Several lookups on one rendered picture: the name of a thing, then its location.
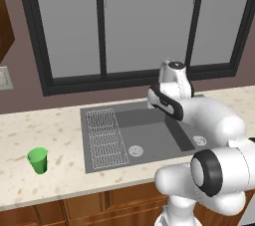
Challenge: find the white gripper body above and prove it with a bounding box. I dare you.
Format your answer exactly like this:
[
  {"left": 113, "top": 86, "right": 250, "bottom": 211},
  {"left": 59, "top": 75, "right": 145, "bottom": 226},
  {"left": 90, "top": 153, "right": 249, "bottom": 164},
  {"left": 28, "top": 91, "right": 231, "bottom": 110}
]
[{"left": 146, "top": 85, "right": 165, "bottom": 111}]

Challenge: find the pale grey sink tap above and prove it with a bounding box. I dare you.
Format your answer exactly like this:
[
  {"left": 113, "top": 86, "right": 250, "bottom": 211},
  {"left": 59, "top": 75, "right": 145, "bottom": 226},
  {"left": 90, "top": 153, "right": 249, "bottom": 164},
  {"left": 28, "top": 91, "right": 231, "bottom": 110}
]
[{"left": 157, "top": 59, "right": 171, "bottom": 85}]

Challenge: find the grey double basin sink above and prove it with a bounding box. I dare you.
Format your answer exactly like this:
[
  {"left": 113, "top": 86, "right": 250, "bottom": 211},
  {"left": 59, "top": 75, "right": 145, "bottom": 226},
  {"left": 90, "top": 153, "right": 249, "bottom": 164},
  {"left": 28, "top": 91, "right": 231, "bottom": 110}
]
[{"left": 79, "top": 94, "right": 233, "bottom": 175}]

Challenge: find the green plastic cup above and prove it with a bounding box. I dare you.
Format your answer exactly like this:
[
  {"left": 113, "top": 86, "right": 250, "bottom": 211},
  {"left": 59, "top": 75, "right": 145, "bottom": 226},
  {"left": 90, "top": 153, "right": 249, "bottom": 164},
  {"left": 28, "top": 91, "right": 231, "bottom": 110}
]
[{"left": 26, "top": 146, "right": 50, "bottom": 175}]

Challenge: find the brown wooden drawer front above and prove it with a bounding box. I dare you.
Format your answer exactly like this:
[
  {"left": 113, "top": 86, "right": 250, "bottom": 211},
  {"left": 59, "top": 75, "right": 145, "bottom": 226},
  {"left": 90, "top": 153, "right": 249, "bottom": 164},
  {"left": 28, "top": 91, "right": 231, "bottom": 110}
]
[
  {"left": 63, "top": 191, "right": 109, "bottom": 226},
  {"left": 108, "top": 181, "right": 169, "bottom": 226}
]

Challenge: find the black framed window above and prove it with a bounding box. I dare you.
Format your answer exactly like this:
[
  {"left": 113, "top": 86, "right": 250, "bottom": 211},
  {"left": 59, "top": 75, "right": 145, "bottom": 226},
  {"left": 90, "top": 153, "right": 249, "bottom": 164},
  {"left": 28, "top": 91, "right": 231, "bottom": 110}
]
[{"left": 15, "top": 0, "right": 255, "bottom": 98}]

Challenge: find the brown wooden cupboard door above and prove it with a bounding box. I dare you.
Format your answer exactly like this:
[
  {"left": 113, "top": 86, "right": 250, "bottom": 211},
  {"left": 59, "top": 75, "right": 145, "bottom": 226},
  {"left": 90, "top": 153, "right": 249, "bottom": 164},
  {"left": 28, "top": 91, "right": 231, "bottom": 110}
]
[
  {"left": 193, "top": 190, "right": 248, "bottom": 226},
  {"left": 0, "top": 200, "right": 65, "bottom": 226}
]

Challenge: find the grey dishwasher front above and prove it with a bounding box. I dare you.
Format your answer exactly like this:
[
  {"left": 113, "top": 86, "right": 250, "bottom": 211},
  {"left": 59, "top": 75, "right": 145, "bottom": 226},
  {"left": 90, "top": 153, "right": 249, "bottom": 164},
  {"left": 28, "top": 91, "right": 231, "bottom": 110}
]
[{"left": 237, "top": 197, "right": 255, "bottom": 226}]

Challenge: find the wire drying rack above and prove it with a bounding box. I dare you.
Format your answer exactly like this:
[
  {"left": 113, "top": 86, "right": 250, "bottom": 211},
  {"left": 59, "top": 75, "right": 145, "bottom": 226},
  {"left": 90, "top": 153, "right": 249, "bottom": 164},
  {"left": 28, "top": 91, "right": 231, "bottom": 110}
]
[{"left": 85, "top": 108, "right": 130, "bottom": 171}]

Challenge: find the grey wall socket plate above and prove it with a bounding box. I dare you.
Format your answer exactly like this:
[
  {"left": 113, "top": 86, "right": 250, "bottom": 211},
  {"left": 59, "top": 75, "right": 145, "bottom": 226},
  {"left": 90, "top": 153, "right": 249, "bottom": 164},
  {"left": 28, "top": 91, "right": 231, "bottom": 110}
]
[{"left": 0, "top": 66, "right": 15, "bottom": 91}]

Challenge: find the brown wooden wall cupboard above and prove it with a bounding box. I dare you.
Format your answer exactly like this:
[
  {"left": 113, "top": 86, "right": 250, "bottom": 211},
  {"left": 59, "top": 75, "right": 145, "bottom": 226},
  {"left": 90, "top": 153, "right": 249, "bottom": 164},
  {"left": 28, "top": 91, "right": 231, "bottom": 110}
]
[{"left": 0, "top": 0, "right": 16, "bottom": 64}]

